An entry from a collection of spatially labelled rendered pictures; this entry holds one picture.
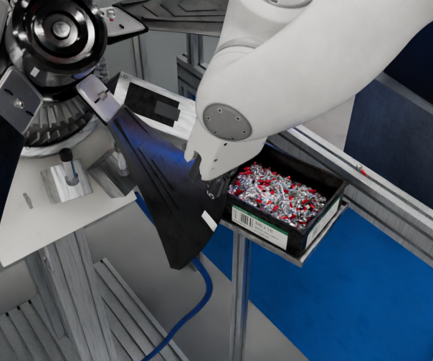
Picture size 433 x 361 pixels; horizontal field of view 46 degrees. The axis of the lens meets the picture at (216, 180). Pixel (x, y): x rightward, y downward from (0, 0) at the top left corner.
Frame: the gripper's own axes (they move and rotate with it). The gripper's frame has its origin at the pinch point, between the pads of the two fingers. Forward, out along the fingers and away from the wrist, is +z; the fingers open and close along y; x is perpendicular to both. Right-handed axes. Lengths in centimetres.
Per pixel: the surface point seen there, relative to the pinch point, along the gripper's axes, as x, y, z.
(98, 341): -9, 14, 77
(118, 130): -12.2, 8.4, -2.7
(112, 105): -17.8, 6.0, -1.0
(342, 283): 18, -35, 47
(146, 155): -8.7, 5.9, 0.5
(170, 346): -2, -7, 100
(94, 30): -21.8, 6.4, -11.8
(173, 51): -78, -55, 64
